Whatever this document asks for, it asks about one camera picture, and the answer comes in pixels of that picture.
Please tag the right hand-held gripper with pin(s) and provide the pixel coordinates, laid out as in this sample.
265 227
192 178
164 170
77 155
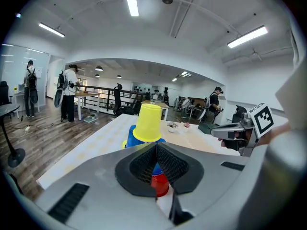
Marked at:
262 121

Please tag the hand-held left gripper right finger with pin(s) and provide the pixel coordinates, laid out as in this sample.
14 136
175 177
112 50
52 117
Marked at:
216 181

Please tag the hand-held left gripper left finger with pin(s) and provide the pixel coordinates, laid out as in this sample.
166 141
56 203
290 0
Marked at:
100 176

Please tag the blue paper cup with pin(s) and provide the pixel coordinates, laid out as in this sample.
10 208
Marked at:
158 168
133 139

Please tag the red paper cup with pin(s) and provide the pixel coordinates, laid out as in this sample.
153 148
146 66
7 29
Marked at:
160 184

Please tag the person's right forearm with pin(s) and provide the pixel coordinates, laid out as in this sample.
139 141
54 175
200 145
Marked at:
275 134

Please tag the black office chair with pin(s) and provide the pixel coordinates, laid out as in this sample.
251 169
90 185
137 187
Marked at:
4 92
118 99
238 114

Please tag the green tray with plant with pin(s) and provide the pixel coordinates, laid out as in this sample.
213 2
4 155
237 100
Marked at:
90 118

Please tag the purple plant in white pot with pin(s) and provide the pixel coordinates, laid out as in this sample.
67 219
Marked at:
172 126

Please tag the person's grey sweatshirt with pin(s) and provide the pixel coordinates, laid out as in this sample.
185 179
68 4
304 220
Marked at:
295 104

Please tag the wooden top white desk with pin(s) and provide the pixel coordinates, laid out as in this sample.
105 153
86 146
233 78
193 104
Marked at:
87 94

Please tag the black metal railing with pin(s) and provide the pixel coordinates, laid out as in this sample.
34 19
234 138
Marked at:
105 90

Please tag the white power strip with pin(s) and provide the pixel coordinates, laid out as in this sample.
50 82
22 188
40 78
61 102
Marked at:
27 128

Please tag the round black marble table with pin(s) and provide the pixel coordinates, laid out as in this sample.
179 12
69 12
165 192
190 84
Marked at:
8 109

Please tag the round ceiling fixture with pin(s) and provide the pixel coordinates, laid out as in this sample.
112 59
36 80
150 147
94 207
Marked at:
167 0

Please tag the white wall notice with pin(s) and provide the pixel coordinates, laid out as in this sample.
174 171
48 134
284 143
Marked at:
39 72

